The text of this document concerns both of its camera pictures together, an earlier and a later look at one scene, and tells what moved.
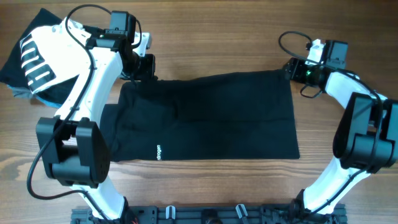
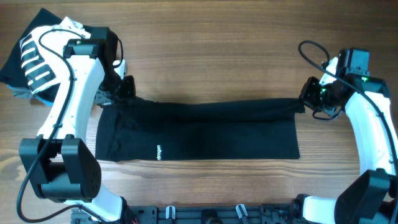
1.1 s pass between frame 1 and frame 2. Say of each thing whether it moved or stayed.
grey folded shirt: stayed
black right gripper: moved
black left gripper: moved
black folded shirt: stayed
